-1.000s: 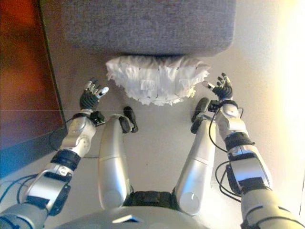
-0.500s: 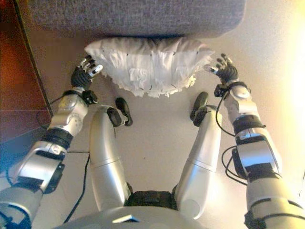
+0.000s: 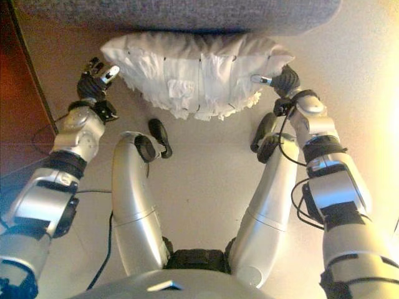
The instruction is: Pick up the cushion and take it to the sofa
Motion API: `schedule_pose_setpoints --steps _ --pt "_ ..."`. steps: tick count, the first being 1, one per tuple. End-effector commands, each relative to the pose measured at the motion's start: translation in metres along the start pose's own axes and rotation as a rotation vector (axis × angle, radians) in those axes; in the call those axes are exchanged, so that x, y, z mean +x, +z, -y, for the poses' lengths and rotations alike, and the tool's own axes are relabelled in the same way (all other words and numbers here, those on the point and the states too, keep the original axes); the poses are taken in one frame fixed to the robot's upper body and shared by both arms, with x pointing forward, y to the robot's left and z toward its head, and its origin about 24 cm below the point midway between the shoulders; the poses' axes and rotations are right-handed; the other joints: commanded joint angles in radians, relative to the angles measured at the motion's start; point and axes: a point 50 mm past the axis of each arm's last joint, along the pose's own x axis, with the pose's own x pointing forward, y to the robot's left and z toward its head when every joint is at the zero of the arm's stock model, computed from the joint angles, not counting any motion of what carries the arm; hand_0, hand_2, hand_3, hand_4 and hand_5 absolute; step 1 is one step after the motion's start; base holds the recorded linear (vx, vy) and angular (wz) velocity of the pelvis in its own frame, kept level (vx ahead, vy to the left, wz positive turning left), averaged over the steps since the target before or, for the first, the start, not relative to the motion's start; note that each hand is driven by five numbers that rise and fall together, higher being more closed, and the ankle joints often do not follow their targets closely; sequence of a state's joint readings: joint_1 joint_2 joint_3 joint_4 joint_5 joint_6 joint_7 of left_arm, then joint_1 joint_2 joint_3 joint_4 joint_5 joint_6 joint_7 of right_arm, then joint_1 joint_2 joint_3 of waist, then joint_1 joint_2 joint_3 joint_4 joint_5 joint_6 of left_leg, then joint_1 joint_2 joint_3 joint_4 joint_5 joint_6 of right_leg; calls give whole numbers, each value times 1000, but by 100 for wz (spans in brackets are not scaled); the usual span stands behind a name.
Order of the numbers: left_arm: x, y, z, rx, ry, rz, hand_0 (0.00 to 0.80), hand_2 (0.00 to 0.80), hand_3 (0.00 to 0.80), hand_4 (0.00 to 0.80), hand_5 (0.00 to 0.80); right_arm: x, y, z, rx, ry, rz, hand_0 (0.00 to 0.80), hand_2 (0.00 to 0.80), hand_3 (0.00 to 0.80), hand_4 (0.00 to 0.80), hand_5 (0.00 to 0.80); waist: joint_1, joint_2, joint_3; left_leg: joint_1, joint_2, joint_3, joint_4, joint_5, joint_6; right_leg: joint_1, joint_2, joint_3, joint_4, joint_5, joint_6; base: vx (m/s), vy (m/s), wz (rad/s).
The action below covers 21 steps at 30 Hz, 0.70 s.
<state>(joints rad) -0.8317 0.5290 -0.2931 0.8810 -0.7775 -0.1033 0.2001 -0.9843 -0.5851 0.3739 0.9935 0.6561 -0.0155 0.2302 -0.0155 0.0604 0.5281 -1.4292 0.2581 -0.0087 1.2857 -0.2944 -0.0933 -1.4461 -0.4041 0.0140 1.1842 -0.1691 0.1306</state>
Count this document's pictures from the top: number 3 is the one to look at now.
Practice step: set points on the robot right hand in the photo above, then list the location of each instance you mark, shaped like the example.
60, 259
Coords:
286, 79

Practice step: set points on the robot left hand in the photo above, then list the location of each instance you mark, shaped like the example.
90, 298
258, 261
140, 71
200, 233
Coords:
90, 87

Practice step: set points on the white fringed cushion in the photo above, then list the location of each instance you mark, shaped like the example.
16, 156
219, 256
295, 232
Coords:
193, 68

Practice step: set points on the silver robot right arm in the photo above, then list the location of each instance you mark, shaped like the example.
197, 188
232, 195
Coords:
339, 193

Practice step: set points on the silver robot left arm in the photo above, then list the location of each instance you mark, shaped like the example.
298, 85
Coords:
40, 202

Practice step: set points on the dark colourful glossy cabinet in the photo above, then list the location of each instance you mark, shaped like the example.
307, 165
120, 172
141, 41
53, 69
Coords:
15, 93

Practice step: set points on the grey fabric armchair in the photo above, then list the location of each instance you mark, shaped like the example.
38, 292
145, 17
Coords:
171, 14

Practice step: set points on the silver robot left leg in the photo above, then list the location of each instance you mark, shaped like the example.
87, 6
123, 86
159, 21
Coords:
131, 193

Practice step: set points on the silver robot leg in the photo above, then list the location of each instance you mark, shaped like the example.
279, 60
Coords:
131, 193
268, 211

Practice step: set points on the silver robot right leg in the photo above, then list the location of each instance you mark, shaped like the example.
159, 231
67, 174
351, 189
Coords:
268, 211

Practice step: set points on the black robot pelvis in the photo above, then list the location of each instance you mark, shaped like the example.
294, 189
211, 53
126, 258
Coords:
196, 258

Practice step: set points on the silver robot torso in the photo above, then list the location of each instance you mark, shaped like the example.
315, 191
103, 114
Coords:
174, 288

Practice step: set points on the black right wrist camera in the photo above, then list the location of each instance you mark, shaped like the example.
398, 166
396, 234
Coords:
282, 107

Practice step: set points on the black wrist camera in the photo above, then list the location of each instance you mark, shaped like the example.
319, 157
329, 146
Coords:
106, 112
282, 107

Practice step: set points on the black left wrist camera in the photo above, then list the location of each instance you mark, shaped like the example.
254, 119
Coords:
106, 112

